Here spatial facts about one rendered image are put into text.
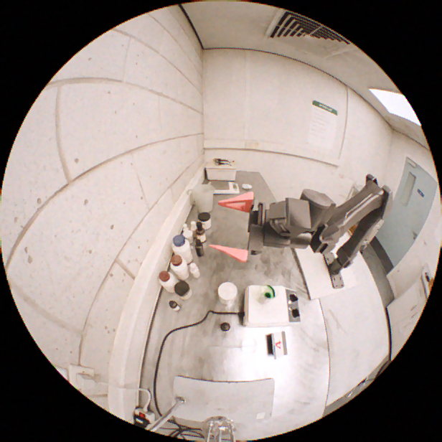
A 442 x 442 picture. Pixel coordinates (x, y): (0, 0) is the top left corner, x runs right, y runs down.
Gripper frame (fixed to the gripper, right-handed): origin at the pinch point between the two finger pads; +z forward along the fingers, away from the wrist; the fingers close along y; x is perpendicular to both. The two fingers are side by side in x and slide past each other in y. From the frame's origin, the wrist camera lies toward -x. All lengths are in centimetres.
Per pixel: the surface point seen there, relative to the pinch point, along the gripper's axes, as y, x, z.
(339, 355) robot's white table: 41, 9, -51
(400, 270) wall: 15, 79, -315
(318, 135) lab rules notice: -146, 49, -93
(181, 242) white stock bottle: 3.3, 18.4, 15.1
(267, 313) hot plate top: 20.6, 11.7, -16.8
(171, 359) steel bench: 43.1, 9.3, 7.8
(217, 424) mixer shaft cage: 43.5, -11.7, -8.6
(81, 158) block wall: -3.1, -18.7, 27.1
